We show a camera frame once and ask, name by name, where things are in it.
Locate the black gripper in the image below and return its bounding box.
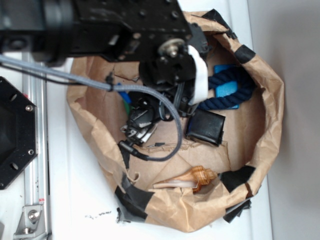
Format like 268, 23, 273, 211
120, 23, 210, 146

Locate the green rectangular block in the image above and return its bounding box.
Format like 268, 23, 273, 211
123, 100, 131, 117

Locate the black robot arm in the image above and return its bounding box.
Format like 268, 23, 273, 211
0, 0, 209, 117

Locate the blue rectangular block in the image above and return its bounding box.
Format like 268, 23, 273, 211
213, 64, 239, 110

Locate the brown spiral seashell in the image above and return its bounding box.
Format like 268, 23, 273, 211
153, 165, 218, 193

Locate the crumpled brown paper bag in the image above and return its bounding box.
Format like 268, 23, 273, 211
67, 10, 285, 233

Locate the grey braided cable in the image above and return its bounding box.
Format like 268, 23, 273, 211
0, 54, 183, 162

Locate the dark navy rope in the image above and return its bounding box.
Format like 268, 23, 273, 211
197, 68, 257, 111

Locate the aluminium extrusion rail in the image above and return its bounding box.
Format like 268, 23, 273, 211
22, 73, 52, 240

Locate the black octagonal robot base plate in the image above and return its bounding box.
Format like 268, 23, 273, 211
0, 77, 37, 190

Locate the metal corner bracket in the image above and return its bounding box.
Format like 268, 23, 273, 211
13, 204, 46, 240

